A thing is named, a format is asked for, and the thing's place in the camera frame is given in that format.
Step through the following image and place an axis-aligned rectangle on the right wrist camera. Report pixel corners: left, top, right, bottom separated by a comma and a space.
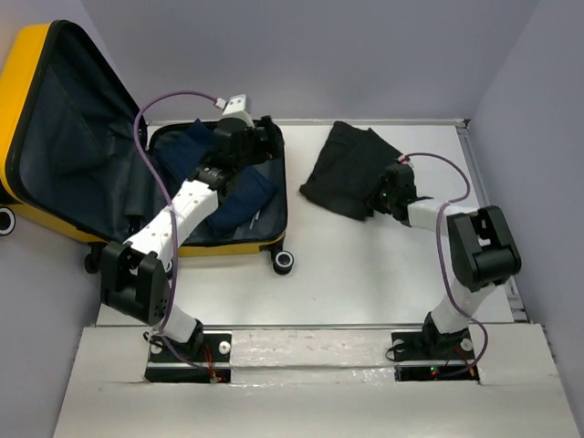
396, 155, 412, 166

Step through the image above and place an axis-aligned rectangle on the silver front rail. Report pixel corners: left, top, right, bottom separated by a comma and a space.
92, 320, 534, 330

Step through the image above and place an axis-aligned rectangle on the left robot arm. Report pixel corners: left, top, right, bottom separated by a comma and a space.
99, 116, 293, 363

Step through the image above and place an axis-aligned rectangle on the yellow hard-shell suitcase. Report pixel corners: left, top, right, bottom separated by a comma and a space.
1, 20, 272, 273

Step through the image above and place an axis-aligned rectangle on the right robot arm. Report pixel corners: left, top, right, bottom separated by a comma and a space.
370, 162, 522, 362

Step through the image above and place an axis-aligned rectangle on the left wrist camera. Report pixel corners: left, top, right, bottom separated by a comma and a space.
222, 94, 251, 122

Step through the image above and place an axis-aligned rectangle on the navy blue garment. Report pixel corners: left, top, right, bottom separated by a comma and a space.
151, 120, 278, 245

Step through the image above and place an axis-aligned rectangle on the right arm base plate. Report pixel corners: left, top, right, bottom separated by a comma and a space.
385, 329, 480, 382

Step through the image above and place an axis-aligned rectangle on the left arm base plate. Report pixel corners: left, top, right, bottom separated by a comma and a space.
142, 330, 233, 384

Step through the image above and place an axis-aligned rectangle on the black garment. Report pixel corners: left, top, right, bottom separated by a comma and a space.
299, 120, 402, 222

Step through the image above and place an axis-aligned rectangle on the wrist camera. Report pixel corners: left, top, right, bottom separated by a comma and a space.
396, 155, 412, 166
222, 94, 251, 122

